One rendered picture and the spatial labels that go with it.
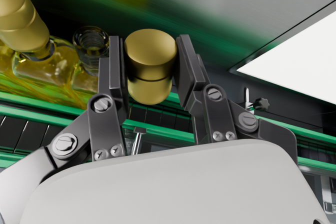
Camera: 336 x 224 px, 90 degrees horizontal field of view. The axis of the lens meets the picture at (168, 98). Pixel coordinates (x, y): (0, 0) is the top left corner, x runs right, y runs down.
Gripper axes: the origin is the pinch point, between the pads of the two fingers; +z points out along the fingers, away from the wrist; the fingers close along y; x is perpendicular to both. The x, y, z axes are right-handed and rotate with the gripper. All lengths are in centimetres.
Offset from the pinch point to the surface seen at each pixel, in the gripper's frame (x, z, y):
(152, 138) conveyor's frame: -30.7, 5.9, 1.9
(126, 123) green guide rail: -20.7, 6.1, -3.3
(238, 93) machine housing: -36, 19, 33
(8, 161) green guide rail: -19.7, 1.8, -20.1
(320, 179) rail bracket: -46, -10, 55
